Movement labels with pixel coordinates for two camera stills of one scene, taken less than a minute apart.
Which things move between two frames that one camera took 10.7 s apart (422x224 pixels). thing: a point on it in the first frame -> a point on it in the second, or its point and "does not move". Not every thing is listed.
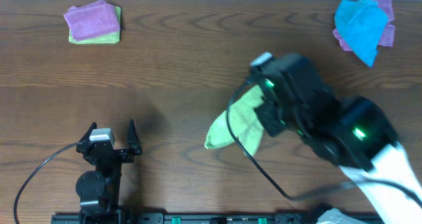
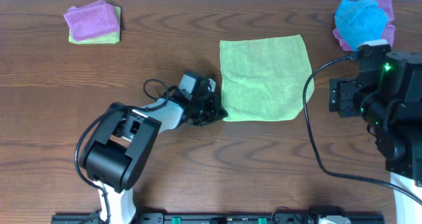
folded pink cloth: [91, 20] does not move
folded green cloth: [114, 37] does not move
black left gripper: [119, 153] -> [212, 109]
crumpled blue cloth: [361, 22] does not move
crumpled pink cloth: [387, 37] does not move
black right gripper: [270, 117] -> [341, 96]
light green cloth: [246, 124] -> [262, 79]
